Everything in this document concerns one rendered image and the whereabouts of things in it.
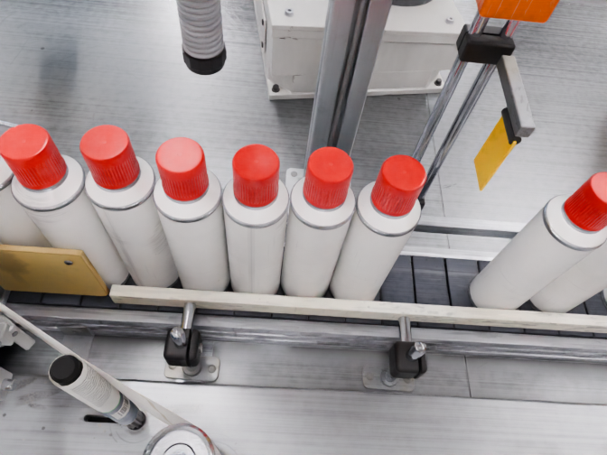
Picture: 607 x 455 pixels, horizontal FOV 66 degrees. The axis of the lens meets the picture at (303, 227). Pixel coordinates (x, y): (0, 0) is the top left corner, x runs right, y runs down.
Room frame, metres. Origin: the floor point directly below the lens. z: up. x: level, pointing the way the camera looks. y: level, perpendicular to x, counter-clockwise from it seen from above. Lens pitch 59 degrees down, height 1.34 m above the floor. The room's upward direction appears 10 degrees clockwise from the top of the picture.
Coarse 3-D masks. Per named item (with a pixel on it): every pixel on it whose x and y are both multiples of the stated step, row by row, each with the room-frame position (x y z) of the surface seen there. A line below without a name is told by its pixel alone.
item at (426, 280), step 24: (408, 264) 0.25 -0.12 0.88; (432, 264) 0.26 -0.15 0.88; (456, 264) 0.27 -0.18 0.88; (480, 264) 0.27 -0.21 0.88; (384, 288) 0.22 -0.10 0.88; (408, 288) 0.22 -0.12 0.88; (432, 288) 0.23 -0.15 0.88; (456, 288) 0.23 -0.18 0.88; (216, 312) 0.16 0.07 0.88; (240, 312) 0.16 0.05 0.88; (264, 312) 0.17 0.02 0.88; (576, 312) 0.23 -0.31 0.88; (600, 312) 0.24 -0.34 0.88; (576, 336) 0.20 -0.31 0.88; (600, 336) 0.21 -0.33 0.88
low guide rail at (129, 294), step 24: (120, 288) 0.16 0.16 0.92; (144, 288) 0.16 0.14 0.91; (168, 288) 0.16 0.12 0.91; (288, 312) 0.17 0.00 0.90; (312, 312) 0.17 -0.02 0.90; (336, 312) 0.17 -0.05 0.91; (360, 312) 0.17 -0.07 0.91; (384, 312) 0.18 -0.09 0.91; (408, 312) 0.18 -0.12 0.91; (432, 312) 0.19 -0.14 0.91; (456, 312) 0.19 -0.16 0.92; (480, 312) 0.19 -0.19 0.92; (504, 312) 0.20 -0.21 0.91; (528, 312) 0.20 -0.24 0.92; (552, 312) 0.21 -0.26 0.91
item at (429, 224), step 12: (432, 216) 0.27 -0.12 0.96; (420, 228) 0.25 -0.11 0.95; (432, 228) 0.26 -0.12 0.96; (444, 228) 0.26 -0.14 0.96; (456, 228) 0.26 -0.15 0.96; (468, 228) 0.26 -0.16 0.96; (480, 228) 0.26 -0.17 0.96; (492, 228) 0.26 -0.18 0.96; (504, 228) 0.27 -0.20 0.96; (516, 228) 0.27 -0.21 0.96
